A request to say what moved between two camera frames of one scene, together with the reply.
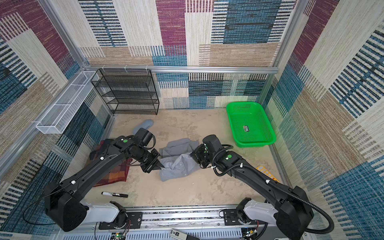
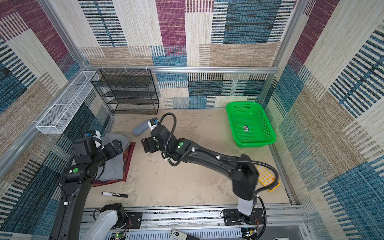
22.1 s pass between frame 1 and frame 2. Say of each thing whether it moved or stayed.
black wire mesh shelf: stayed
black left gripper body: moved
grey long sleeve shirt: moved
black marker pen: stayed
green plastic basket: stayed
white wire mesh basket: stayed
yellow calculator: stayed
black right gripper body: moved
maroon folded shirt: stayed
